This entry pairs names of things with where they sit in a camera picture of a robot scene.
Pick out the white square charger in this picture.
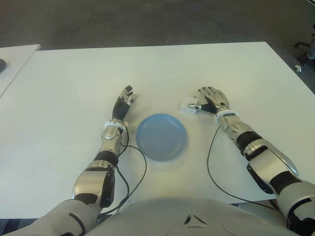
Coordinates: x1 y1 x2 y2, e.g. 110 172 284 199
179 96 199 115

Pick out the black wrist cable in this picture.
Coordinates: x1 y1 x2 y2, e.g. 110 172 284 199
98 132 148 219
207 125 281 212

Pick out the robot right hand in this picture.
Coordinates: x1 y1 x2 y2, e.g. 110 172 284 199
188 86 233 115

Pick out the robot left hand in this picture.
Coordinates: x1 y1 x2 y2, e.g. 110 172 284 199
112 85 138 123

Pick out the person's blue jeans leg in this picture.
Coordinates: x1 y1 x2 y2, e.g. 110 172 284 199
307 34 315 59

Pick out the white side table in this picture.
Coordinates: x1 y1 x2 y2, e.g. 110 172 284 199
0 44 41 99

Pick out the grey robot torso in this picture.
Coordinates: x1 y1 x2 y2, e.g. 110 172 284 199
86 196 291 236

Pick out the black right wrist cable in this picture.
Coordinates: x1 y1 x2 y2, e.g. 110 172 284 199
207 125 281 212

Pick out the blue round plate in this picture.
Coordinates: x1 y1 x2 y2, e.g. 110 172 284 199
135 113 189 162

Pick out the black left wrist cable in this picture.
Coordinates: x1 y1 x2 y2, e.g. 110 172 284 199
98 132 148 219

